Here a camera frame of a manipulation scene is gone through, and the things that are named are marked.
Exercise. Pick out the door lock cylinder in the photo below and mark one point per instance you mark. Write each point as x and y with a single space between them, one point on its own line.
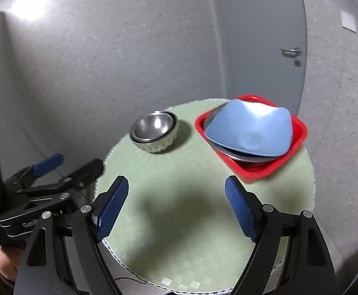
297 63

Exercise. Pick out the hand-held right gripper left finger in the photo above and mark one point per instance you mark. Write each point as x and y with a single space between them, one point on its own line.
111 212

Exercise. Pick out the grey door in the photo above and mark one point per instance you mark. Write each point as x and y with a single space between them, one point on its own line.
258 37

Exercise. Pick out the green woven table mat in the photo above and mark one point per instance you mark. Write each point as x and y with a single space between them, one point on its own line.
182 221

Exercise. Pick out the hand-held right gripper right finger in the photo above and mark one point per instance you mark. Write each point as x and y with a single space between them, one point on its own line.
242 212

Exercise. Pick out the large steel bowl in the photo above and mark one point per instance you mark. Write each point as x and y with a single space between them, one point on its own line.
246 159

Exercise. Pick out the white light switch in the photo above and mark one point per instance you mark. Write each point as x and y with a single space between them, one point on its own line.
348 21

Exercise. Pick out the person's left hand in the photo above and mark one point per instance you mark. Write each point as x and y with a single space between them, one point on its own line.
5 261

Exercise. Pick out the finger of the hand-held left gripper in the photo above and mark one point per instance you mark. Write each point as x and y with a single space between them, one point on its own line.
48 163
83 172

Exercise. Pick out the blue square plate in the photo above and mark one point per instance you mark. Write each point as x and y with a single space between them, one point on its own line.
246 129

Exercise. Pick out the ribbed steel bowl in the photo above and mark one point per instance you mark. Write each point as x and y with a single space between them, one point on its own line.
154 148

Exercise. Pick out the red plastic basin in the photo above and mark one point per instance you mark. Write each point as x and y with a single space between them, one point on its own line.
254 175

